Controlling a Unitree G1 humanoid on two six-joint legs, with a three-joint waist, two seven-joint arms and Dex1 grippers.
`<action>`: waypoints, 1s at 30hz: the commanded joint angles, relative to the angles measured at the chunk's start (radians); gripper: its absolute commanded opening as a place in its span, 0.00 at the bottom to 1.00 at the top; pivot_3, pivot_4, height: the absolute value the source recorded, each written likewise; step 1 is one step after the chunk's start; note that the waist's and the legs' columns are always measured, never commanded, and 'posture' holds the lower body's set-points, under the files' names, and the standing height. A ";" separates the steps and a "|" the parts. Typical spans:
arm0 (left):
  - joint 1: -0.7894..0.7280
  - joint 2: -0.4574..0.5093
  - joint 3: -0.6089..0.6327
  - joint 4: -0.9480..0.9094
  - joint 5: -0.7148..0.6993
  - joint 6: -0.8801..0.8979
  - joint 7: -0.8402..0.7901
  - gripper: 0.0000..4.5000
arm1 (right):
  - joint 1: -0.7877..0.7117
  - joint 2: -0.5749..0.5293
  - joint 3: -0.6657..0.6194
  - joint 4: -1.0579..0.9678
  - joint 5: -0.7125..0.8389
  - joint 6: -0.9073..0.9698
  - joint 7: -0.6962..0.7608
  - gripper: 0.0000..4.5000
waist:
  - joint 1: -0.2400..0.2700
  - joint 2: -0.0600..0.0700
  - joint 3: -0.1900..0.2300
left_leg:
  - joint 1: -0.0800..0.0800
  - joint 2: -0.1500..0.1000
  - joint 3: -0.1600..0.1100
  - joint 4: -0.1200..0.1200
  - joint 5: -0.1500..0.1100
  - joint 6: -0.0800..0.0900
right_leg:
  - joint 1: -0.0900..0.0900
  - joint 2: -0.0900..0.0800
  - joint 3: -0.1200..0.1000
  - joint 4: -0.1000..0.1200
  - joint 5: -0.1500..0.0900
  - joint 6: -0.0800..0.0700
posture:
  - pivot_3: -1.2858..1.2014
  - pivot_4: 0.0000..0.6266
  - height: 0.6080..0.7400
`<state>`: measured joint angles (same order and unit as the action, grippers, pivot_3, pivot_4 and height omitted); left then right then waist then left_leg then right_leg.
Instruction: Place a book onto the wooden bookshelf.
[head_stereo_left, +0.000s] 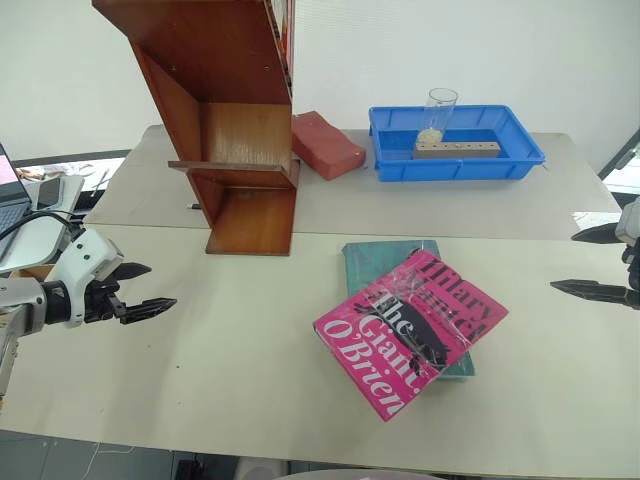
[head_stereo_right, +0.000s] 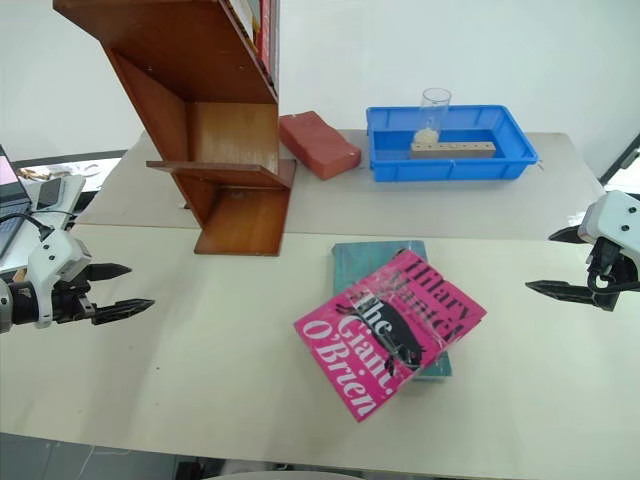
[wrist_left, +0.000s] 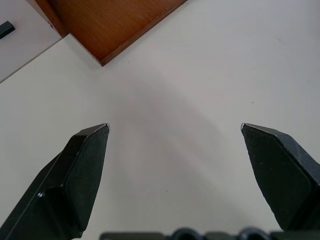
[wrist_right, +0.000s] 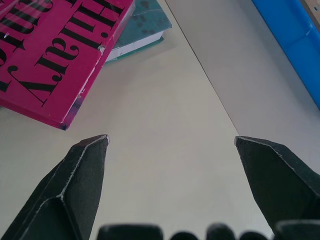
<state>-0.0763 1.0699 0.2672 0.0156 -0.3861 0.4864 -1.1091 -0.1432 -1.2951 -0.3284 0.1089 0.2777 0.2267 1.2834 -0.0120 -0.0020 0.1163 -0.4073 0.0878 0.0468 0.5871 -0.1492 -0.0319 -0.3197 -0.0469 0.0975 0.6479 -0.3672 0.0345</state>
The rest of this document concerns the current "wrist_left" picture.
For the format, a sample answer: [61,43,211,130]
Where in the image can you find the brown wooden board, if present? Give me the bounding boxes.
[26,0,189,67]

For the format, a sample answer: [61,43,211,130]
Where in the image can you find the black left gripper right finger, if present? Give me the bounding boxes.
[240,122,320,232]

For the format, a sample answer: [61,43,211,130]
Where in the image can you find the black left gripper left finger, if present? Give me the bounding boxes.
[0,122,111,240]

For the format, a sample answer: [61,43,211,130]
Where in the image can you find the dark green metal bar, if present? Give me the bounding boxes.
[0,20,16,41]

